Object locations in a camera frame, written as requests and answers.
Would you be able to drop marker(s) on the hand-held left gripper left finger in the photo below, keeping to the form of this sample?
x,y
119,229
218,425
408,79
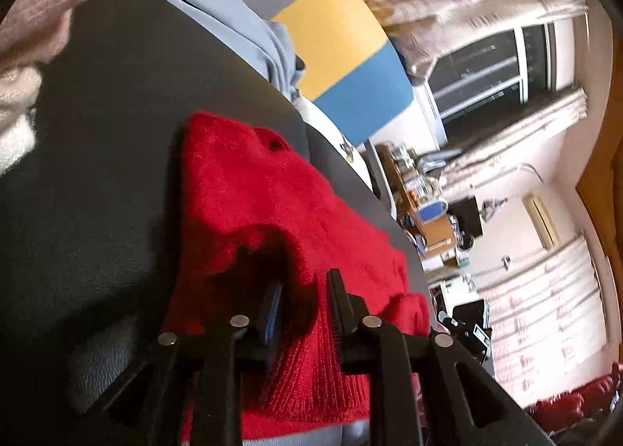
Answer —
x,y
272,309

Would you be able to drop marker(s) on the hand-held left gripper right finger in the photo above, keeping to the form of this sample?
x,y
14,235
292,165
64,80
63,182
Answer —
x,y
336,314

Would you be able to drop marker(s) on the red knit sweater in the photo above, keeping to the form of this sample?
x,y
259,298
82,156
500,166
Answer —
x,y
292,202

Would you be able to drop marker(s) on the wooden desk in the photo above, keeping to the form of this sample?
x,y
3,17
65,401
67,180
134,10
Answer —
x,y
438,231

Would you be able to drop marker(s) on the blue folding chair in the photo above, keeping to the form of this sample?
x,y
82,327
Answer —
x,y
430,212

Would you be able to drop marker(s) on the wooden table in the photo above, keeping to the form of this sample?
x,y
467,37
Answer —
x,y
396,183

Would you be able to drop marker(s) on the black monitor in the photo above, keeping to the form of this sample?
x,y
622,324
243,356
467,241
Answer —
x,y
467,217

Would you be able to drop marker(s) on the hanging grey bag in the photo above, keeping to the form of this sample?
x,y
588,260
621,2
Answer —
x,y
491,208

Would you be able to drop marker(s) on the white printed cushion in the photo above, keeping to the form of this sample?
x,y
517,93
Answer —
x,y
321,124

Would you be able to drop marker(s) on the pink bedspread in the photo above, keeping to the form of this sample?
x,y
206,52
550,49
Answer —
x,y
584,397

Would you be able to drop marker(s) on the grey yellow blue armchair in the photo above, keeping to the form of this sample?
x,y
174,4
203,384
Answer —
x,y
340,37

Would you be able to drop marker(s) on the barred window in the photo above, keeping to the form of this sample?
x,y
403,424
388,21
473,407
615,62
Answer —
x,y
482,76

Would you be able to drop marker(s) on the light blue garment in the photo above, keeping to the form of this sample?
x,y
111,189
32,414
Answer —
x,y
228,22

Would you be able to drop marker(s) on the white knit garment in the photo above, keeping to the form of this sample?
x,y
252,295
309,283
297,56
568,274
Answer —
x,y
17,110

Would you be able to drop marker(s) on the wall air conditioner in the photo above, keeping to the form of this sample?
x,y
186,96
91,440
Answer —
x,y
542,222

